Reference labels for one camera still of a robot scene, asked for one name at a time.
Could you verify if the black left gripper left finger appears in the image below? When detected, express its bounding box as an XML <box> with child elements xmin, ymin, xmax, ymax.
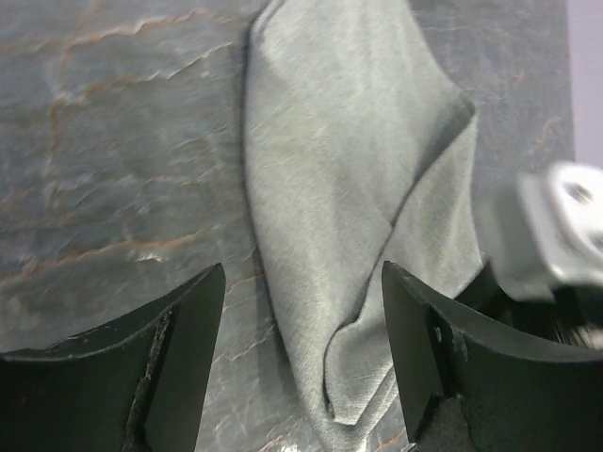
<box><xmin>1</xmin><ymin>265</ymin><xmax>225</xmax><ymax>451</ymax></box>

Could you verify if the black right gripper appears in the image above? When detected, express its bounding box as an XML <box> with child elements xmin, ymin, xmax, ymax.
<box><xmin>456</xmin><ymin>264</ymin><xmax>602</xmax><ymax>350</ymax></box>

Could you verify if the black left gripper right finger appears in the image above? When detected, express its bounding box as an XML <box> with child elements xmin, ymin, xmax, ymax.
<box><xmin>382</xmin><ymin>262</ymin><xmax>602</xmax><ymax>451</ymax></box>

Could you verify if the grey cloth napkin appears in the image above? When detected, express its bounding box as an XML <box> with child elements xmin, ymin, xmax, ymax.
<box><xmin>244</xmin><ymin>1</ymin><xmax>481</xmax><ymax>451</ymax></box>

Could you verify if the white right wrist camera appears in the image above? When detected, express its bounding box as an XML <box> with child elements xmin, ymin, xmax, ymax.
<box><xmin>476</xmin><ymin>161</ymin><xmax>602</xmax><ymax>302</ymax></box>

